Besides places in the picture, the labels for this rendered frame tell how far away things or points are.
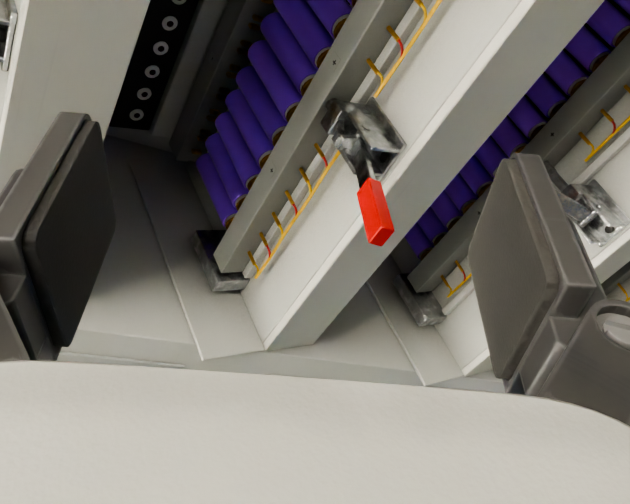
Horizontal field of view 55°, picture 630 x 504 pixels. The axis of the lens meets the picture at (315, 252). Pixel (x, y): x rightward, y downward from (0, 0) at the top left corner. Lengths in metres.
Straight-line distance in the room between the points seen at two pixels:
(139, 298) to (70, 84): 0.19
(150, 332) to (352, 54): 0.22
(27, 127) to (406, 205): 0.20
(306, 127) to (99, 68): 0.13
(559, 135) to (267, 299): 0.24
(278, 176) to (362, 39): 0.10
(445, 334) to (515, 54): 0.30
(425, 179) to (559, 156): 0.15
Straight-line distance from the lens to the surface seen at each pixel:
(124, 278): 0.44
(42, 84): 0.29
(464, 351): 0.55
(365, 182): 0.30
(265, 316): 0.44
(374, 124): 0.34
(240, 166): 0.43
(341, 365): 0.48
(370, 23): 0.33
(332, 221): 0.37
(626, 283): 0.67
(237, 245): 0.42
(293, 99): 0.39
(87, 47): 0.28
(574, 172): 0.48
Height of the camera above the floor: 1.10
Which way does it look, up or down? 27 degrees down
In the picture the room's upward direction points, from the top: 78 degrees counter-clockwise
